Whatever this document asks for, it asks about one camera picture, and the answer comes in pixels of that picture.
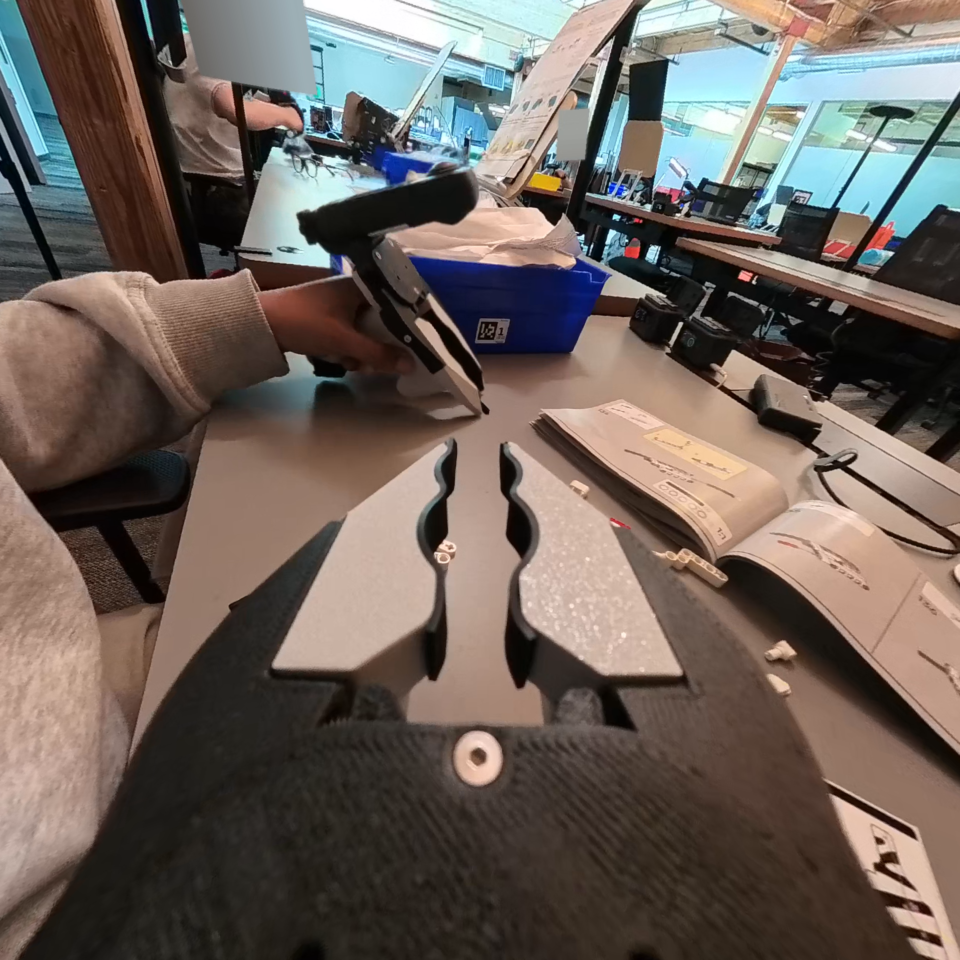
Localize printed poster board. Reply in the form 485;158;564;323
486;0;639;189

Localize black office chair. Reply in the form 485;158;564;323
813;204;960;432

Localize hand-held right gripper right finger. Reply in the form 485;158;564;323
499;441;686;725

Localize black panel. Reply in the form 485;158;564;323
628;58;670;125

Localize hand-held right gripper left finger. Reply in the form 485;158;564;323
270;437;459;725

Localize crumpled white paper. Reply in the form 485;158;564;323
390;206;583;271

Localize wooden post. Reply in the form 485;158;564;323
16;0;189;280

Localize lego instruction booklet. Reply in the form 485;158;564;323
531;399;960;751

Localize black eyeglasses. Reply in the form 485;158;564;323
283;146;339;180

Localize small blue bin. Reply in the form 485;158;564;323
382;148;451;185

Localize white leaning board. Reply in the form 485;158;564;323
393;41;459;144

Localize black power adapter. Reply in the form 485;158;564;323
752;373;824;444

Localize black monitor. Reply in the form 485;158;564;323
693;178;760;225

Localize person's grey sweatshirt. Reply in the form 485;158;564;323
0;461;162;960

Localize cardboard box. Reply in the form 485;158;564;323
342;91;402;144

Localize black metal pole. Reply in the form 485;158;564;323
564;0;651;222

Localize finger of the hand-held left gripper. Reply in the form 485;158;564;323
396;371;483;422
412;296;491;416

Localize wooden desk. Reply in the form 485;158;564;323
585;191;781;249
675;236;960;340

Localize striped sticker sheet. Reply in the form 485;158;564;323
825;780;948;960

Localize cardboard sheet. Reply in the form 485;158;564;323
618;120;666;177

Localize black cable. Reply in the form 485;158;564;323
813;448;960;557

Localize person's left hand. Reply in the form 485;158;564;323
258;279;415;375

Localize black floor lamp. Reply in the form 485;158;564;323
847;105;918;219

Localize person's left forearm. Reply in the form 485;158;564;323
0;270;291;493

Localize white angled lego beam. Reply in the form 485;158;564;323
651;547;730;588

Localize blue plastic bin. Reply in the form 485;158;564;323
330;251;612;355

